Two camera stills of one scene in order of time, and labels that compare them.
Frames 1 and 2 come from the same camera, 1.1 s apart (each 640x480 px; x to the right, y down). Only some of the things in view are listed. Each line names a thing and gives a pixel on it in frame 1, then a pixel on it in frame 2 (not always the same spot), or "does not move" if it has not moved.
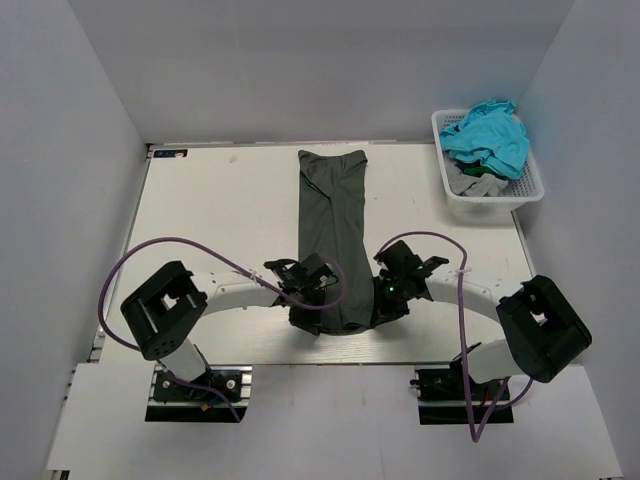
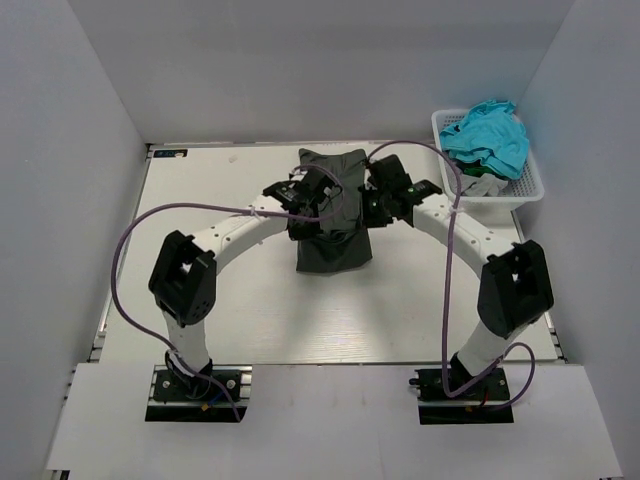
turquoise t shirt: x=491 y=134 does not move
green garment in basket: x=477 y=171 does not move
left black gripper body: x=307 y=317 to x=304 y=220
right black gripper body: x=382 y=310 to x=373 y=211
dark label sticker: x=170 y=153 does not move
